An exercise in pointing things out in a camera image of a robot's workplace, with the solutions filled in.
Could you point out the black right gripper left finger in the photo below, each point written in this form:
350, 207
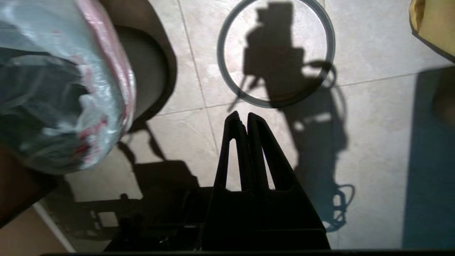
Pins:
227, 220

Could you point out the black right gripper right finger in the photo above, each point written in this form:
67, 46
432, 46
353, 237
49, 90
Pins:
291, 220

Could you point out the white red-printed plastic bag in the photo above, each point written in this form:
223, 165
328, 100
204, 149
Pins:
71, 71

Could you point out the black round trash bin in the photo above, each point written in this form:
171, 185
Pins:
149, 71

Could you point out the yellow plastic bag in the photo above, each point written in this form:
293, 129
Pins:
437, 25

